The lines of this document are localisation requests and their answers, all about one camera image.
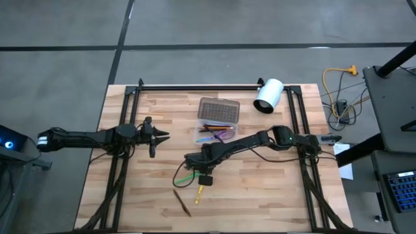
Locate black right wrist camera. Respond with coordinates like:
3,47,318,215
198,174,215,187

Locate dark brown pen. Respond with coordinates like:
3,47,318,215
172,189,192,218

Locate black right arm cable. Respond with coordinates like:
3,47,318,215
172,148,337,189

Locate yellow highlighter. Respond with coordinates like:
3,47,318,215
194,185,205,205

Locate black power adapter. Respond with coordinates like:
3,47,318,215
335,99,351,125

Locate green marker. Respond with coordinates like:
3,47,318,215
175,172,203,185

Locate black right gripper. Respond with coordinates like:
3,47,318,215
184,142,229,175

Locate yellow extension cable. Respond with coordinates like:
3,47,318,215
321,64,371,120

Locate black computer blue light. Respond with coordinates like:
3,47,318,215
0,125,29,153

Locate grey equipment stand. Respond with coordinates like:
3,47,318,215
0,146,53,234

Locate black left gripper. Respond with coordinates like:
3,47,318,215
136,116,171,159

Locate black pole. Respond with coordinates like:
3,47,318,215
376,40,416,79

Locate backlit keyboard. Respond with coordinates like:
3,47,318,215
383,170,416,215

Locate white paper sheet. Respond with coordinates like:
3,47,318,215
333,142,354,181

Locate white spot lamp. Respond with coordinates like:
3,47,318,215
252,77,285,115

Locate clear plastic supply box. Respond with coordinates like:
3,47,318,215
193,96,241,146

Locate black desk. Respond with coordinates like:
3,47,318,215
334,133,416,234
362,64,416,153

